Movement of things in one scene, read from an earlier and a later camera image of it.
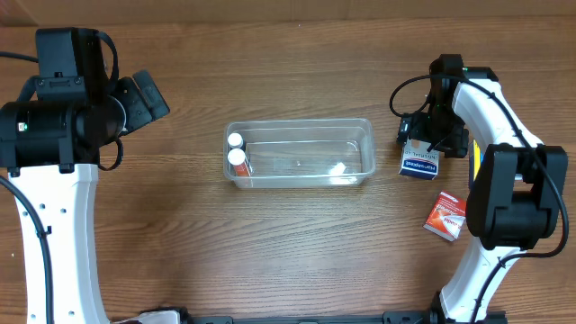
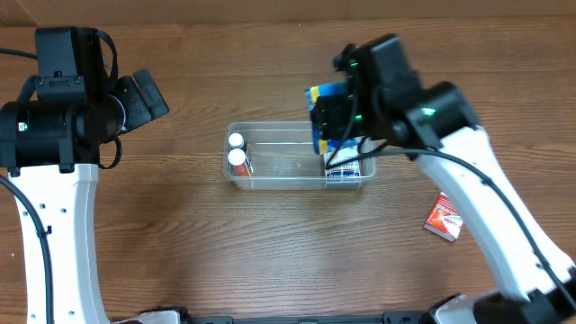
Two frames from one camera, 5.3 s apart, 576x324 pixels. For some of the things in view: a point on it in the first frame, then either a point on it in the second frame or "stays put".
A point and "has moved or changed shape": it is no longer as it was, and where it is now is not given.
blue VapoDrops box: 475,159 has moved or changed shape
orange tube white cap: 237,157 stays put
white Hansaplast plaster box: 418,162 -> 345,160
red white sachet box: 446,216 stays put
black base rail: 387,318 stays put
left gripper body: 140,102 stays put
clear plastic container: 292,153 stays put
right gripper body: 432,136 -> 333,117
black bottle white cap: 236,140 stays put
